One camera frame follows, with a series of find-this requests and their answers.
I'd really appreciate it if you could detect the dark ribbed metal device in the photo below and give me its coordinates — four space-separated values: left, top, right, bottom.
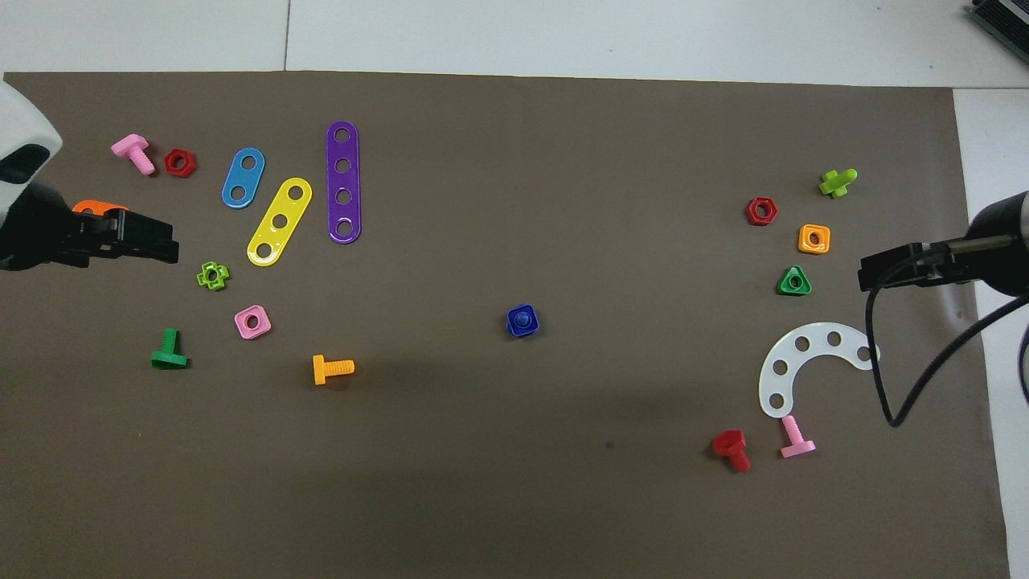
969 0 1029 45

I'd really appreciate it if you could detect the green plastic screw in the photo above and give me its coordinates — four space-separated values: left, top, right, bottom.
150 327 191 371

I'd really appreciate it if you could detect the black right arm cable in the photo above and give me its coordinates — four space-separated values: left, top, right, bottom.
863 241 1029 428

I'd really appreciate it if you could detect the purple four-hole plate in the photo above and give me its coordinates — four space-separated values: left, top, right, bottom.
325 121 363 244

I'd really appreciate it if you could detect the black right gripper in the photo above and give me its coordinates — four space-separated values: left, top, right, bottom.
857 191 1029 294

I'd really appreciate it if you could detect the yellow three-hole plate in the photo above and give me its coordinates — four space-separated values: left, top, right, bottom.
246 177 314 268

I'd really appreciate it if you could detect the brown table mat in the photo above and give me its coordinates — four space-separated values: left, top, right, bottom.
0 71 1012 579

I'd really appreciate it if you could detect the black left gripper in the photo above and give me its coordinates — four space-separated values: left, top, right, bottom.
0 183 179 270

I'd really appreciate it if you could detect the pink plastic screw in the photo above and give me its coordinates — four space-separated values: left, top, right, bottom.
110 133 157 177
779 414 818 460

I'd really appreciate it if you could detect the pink square nut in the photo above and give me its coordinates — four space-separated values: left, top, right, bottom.
234 305 273 340

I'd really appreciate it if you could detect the blue two-hole plate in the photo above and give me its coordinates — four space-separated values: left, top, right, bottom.
221 147 266 210

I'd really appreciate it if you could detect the orange plastic screw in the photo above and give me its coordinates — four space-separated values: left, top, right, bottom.
312 354 356 387

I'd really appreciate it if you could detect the white curved plate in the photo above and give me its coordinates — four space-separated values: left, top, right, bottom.
758 322 880 420

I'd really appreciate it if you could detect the lime green cross screw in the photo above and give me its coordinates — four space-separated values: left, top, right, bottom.
818 168 859 199

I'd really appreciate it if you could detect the red plastic screw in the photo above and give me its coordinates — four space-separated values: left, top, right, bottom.
711 429 752 474

